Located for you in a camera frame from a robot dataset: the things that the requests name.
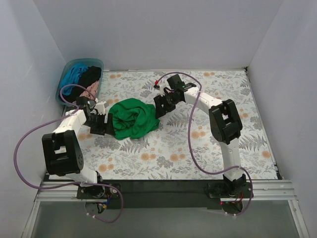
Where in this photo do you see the green t shirt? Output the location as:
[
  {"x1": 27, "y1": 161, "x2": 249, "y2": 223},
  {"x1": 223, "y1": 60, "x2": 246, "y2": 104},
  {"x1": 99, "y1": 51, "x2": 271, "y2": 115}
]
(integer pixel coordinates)
[{"x1": 109, "y1": 98, "x2": 160, "y2": 140}]

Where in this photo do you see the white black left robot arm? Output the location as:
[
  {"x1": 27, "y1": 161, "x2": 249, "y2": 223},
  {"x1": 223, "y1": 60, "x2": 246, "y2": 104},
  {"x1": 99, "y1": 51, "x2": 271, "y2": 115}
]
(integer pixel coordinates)
[{"x1": 42, "y1": 97, "x2": 115, "y2": 198}]

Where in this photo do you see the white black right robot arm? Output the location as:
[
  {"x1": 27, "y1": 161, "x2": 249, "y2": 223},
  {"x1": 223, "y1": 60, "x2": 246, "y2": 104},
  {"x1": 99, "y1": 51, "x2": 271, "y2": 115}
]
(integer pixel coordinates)
[{"x1": 154, "y1": 72, "x2": 247, "y2": 197}]

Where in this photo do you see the floral patterned table mat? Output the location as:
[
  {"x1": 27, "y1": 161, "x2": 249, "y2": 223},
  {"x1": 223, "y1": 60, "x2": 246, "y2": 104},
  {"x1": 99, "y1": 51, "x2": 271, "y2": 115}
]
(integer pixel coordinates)
[{"x1": 78, "y1": 70, "x2": 278, "y2": 180}]

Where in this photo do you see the pink t shirt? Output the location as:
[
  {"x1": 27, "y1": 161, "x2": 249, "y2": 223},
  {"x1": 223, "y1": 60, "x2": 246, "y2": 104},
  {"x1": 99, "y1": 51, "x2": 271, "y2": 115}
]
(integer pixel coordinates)
[{"x1": 80, "y1": 80, "x2": 100, "y2": 100}]

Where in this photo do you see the black t shirt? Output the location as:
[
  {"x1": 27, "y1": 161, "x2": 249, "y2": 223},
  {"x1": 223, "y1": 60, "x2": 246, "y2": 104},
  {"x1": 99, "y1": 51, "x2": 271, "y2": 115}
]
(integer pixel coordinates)
[{"x1": 62, "y1": 66, "x2": 102, "y2": 103}]

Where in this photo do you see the blue t shirt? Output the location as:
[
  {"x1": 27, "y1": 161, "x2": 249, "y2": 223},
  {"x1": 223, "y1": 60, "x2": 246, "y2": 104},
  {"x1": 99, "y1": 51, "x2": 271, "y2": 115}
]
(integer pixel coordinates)
[{"x1": 60, "y1": 63, "x2": 88, "y2": 89}]

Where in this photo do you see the teal plastic laundry bin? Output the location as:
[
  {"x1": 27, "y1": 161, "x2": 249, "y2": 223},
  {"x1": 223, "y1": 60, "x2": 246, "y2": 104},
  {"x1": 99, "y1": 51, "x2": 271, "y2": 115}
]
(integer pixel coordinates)
[{"x1": 55, "y1": 58, "x2": 104, "y2": 105}]

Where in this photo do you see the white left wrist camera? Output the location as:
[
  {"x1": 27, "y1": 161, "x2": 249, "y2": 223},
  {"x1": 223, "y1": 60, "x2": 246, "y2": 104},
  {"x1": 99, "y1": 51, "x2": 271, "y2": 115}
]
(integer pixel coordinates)
[{"x1": 94, "y1": 102, "x2": 108, "y2": 115}]

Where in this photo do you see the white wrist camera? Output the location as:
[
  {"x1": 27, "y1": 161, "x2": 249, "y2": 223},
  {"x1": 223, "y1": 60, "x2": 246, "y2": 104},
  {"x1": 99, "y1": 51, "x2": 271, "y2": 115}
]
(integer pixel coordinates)
[
  {"x1": 94, "y1": 102, "x2": 108, "y2": 115},
  {"x1": 154, "y1": 81, "x2": 167, "y2": 96}
]

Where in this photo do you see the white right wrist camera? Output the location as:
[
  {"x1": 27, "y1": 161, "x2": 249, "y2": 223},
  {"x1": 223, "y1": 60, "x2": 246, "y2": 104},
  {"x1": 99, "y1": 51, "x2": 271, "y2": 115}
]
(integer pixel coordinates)
[{"x1": 154, "y1": 81, "x2": 167, "y2": 96}]

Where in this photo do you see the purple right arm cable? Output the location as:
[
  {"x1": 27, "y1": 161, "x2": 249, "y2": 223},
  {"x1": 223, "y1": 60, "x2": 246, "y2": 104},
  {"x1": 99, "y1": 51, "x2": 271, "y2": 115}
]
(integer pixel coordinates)
[{"x1": 156, "y1": 72, "x2": 254, "y2": 216}]

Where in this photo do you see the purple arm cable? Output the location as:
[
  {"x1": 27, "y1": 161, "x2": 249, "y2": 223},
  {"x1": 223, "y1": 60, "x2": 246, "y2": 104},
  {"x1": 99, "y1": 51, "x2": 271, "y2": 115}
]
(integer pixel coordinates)
[
  {"x1": 13, "y1": 84, "x2": 124, "y2": 223},
  {"x1": 156, "y1": 72, "x2": 254, "y2": 216}
]

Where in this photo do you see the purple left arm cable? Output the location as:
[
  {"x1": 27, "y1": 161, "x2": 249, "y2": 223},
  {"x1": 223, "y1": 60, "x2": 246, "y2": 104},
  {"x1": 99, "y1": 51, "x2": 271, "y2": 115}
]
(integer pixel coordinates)
[{"x1": 13, "y1": 84, "x2": 124, "y2": 223}]

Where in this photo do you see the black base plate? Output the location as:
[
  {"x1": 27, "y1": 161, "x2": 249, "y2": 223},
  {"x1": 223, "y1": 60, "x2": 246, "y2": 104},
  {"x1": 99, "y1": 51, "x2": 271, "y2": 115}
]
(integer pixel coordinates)
[{"x1": 76, "y1": 180, "x2": 253, "y2": 210}]

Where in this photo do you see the aluminium mounting rail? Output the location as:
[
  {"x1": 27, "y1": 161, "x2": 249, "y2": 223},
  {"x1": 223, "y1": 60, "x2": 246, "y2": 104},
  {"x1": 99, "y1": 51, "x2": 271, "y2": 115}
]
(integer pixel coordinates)
[{"x1": 36, "y1": 180, "x2": 297, "y2": 201}]

